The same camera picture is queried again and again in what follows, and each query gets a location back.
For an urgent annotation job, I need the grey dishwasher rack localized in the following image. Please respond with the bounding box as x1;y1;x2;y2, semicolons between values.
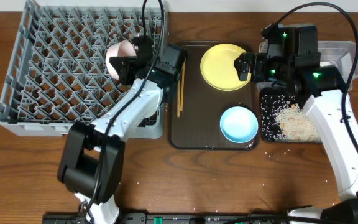
0;1;168;136

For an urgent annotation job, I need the wooden chopstick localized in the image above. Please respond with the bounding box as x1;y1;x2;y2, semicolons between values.
180;60;186;112
177;81;180;118

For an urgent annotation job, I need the light blue bowl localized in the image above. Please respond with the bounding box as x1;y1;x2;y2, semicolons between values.
219;106;259;144

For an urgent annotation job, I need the black waste tray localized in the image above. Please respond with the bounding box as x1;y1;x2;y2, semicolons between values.
259;86;323;144

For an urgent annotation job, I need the yellow plate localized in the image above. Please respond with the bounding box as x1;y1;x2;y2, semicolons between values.
200;44;251;91

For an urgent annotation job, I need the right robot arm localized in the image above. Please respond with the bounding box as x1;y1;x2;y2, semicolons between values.
234;24;358;223

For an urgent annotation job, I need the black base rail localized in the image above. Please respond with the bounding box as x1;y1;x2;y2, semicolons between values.
41;212;354;224

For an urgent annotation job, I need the dark brown serving tray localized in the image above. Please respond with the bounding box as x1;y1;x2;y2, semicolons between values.
167;40;260;151

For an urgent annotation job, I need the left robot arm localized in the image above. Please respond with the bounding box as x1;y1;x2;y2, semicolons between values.
56;36;188;223

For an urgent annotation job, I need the left wooden chopstick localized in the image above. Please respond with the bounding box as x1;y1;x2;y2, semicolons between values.
177;81;180;118

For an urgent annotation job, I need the rice food waste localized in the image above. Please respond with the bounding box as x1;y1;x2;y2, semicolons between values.
261;93;322;143

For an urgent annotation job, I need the clear plastic bin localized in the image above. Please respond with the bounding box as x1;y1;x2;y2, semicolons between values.
257;41;358;91

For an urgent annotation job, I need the right wooden chopstick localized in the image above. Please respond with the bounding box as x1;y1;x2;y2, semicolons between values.
180;60;186;112

